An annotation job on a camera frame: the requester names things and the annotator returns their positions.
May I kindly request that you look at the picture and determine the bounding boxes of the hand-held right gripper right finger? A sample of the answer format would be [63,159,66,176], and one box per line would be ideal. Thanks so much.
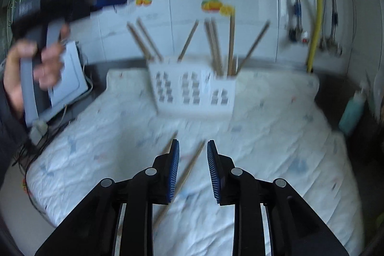
[206,140,348,256]

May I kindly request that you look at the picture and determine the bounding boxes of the metal angle valve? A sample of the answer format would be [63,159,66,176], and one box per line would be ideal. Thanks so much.
[319,37,344,58]

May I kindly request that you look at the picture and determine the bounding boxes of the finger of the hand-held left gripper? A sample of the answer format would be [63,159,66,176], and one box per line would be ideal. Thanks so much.
[89,0,129,11]

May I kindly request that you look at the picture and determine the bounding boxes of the white plastic utensil holder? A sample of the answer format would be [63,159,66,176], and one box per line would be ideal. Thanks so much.
[147,60,237,119]

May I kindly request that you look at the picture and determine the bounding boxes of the white flat appliance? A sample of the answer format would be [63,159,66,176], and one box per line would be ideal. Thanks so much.
[48,41,89,121]

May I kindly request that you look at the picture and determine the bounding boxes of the teal plastic bottle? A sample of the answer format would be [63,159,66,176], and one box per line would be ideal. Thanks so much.
[339,82,368,136]

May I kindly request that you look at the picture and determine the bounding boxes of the yellow gas pipe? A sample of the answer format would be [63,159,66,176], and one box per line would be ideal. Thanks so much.
[306,0,325,74]

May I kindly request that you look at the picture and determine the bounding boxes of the metal valve with red knob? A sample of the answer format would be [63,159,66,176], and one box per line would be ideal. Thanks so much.
[288,28,310,44]

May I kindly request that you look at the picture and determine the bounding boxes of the person's left forearm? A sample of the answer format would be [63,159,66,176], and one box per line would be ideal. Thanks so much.
[0,82,31,156]

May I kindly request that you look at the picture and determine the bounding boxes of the white power strip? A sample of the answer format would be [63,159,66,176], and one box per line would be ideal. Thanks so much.
[29,120,49,140]

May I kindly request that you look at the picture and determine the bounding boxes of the white quilted mat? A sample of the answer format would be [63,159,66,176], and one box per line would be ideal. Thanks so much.
[22,68,365,256]

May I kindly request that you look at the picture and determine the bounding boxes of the black cables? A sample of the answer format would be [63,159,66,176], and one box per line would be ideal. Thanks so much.
[12,139,55,224]

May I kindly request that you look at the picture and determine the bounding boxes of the person's left hand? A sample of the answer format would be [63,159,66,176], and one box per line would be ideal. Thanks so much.
[3,24,71,122]

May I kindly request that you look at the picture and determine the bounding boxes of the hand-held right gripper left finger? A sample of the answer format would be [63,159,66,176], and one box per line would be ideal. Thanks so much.
[34,138,180,256]

